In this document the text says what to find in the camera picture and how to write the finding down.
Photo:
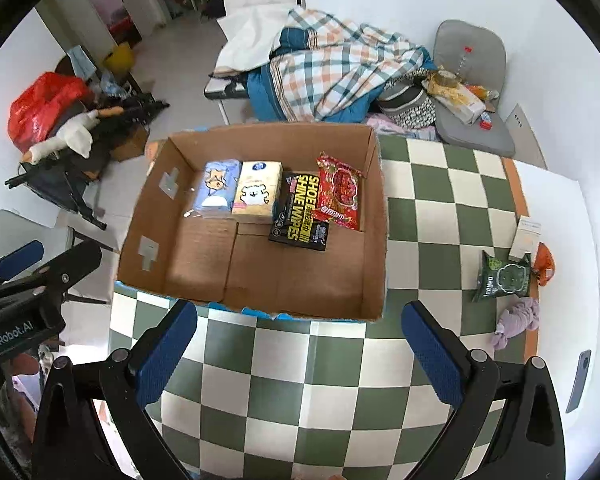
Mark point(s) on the white pillow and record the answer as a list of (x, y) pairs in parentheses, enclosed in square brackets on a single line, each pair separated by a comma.
[(251, 33)]

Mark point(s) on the white silver carton box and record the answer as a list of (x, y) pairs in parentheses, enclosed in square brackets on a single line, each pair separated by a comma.
[(526, 239)]

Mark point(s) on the blue quilt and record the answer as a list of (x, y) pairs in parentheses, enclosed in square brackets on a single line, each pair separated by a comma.
[(265, 95)]

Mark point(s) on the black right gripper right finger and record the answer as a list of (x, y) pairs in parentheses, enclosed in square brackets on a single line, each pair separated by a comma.
[(528, 442)]

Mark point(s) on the orange snack bag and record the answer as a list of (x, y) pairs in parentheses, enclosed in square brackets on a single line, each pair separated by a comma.
[(544, 265)]

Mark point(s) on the white chair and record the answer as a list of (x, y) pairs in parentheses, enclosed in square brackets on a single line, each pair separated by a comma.
[(220, 90)]

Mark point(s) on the black tripod pile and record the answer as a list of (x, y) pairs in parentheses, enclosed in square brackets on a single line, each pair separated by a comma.
[(62, 178)]

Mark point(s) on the blue cartoon tissue pack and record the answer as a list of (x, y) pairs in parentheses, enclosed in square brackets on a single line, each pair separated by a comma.
[(216, 192)]

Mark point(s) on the purple soft cloth toy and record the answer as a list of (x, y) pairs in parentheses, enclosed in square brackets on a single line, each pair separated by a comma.
[(521, 316)]

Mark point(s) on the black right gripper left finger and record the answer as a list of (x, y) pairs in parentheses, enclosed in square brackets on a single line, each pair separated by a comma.
[(69, 442)]

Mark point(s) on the small red white can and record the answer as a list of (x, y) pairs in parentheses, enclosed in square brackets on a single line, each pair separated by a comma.
[(485, 121)]

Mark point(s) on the yellow white snack package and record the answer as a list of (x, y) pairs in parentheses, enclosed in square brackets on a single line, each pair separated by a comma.
[(455, 97)]

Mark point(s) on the black shoe wipes pack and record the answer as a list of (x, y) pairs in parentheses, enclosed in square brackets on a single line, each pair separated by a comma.
[(294, 223)]

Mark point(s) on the grey cushioned chair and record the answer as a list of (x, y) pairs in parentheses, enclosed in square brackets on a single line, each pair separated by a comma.
[(477, 57)]

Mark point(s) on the green white checkered mat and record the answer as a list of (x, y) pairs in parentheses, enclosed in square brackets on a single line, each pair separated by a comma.
[(298, 367)]

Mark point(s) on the yellow bear tissue pack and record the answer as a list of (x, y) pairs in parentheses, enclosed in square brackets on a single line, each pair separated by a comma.
[(257, 191)]

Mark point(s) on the red snack bag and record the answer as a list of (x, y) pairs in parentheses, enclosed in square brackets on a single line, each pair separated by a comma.
[(339, 193)]

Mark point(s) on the yellow bin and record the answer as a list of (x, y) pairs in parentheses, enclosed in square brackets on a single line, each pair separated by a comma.
[(120, 60)]

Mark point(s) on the red plastic bag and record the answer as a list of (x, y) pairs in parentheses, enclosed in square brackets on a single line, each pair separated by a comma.
[(36, 111)]

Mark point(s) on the black white patterned bag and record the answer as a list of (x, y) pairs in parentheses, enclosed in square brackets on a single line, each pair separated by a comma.
[(407, 105)]

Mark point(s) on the plaid blanket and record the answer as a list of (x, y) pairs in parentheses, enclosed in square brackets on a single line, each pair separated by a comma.
[(394, 54)]

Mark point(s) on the cardboard box with blue print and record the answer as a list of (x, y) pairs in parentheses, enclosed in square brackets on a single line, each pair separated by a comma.
[(230, 259)]

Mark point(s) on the dark phone on table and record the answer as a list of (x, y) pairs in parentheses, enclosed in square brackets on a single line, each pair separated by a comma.
[(579, 380)]

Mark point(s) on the white plush toy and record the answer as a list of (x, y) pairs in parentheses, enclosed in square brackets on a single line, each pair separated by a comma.
[(74, 134)]

